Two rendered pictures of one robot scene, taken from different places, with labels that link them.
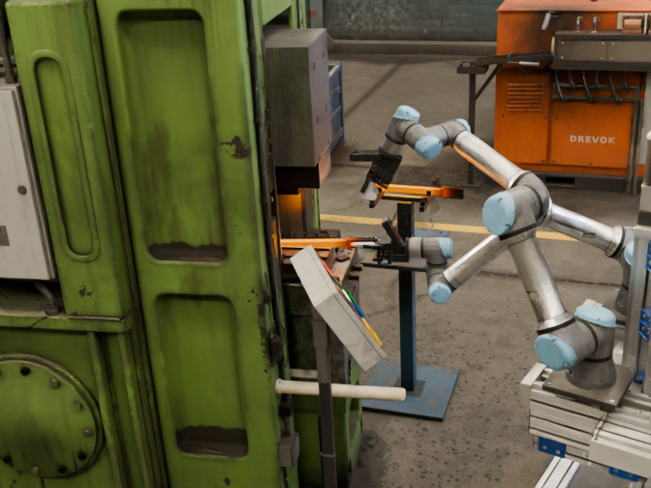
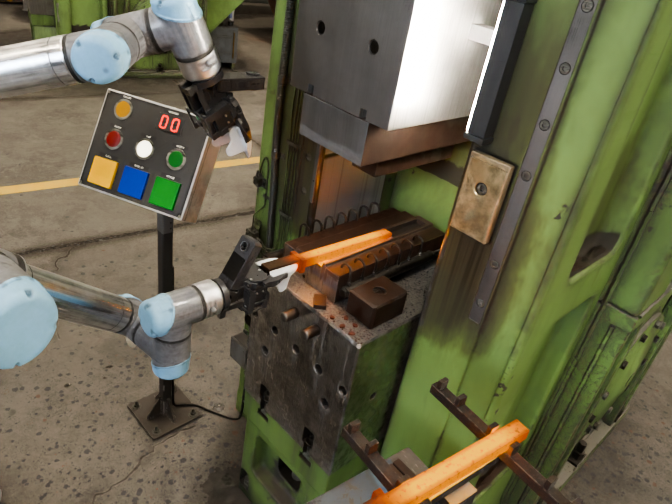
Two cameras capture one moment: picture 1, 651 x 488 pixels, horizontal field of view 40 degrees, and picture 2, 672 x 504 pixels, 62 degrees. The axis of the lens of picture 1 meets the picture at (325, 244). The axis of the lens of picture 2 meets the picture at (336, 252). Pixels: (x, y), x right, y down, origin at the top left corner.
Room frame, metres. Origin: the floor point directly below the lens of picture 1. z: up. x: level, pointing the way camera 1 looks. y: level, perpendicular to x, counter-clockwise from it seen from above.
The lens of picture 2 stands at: (3.53, -1.00, 1.71)
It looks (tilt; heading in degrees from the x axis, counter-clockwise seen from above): 31 degrees down; 119
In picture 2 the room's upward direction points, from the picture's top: 10 degrees clockwise
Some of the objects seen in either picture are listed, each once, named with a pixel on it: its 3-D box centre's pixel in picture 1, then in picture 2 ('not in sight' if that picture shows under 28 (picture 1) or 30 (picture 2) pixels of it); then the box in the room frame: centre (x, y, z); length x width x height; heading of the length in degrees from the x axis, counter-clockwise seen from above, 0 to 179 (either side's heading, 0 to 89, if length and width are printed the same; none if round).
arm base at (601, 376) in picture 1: (591, 362); not in sight; (2.27, -0.78, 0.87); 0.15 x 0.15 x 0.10
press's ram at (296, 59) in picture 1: (263, 93); (434, 11); (3.01, 0.18, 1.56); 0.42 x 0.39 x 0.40; 77
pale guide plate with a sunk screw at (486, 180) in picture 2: not in sight; (480, 197); (3.26, 0.04, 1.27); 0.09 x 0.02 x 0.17; 167
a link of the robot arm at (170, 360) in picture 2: (437, 275); (166, 345); (2.85, -0.40, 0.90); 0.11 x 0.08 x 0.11; 175
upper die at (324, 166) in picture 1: (266, 165); (395, 118); (2.97, 0.19, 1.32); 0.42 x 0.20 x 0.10; 77
